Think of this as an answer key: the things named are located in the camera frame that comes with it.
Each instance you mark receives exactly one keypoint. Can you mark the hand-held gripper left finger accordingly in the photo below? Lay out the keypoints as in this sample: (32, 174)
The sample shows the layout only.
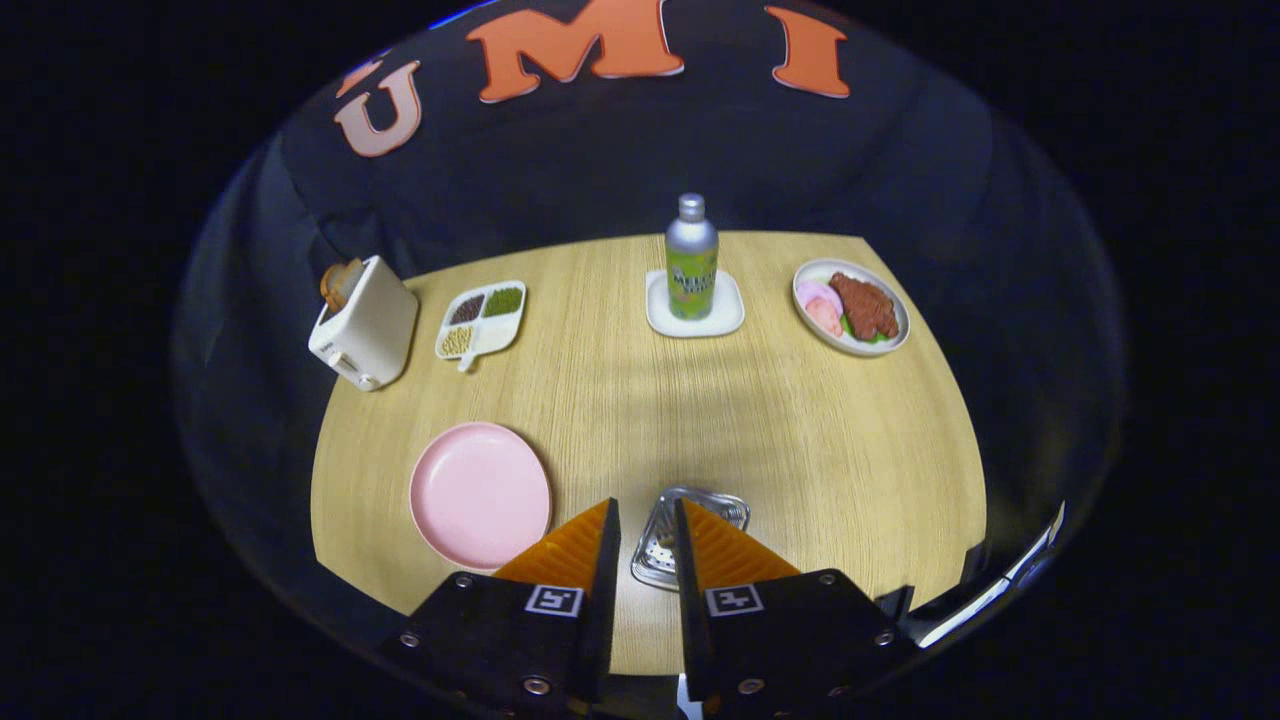
(603, 580)

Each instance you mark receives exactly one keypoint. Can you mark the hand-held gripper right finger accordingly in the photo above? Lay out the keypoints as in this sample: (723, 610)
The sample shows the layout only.
(690, 580)

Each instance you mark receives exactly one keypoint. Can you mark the pink round plate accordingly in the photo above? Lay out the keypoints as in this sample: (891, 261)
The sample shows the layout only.
(480, 495)

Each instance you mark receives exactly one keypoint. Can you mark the white square coaster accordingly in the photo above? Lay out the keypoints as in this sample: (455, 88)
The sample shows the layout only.
(725, 320)

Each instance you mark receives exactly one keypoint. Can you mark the white divided dish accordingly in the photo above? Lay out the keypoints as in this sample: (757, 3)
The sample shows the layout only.
(500, 333)

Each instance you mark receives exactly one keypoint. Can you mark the yellow beans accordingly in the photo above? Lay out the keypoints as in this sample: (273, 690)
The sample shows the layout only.
(457, 340)

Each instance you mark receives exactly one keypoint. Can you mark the green beans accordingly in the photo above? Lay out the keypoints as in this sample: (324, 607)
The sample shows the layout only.
(503, 301)

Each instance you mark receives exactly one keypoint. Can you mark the dark brown beans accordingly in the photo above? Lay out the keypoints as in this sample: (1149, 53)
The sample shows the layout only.
(467, 308)

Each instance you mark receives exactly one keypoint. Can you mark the pink ham slices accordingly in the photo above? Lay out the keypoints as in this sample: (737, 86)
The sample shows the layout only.
(820, 305)

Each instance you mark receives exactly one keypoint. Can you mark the green drink bottle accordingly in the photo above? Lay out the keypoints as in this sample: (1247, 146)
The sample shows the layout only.
(692, 265)

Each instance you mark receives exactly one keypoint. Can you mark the red brown meat piece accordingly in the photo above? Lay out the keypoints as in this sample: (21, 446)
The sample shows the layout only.
(865, 305)

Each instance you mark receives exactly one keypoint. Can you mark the white oval bowl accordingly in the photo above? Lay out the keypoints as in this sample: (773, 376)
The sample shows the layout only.
(815, 270)

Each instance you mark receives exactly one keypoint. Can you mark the white toaster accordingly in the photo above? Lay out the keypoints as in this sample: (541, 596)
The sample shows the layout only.
(375, 330)

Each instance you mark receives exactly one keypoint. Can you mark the brown toast slice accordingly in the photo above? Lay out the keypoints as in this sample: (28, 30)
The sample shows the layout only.
(350, 275)
(332, 290)

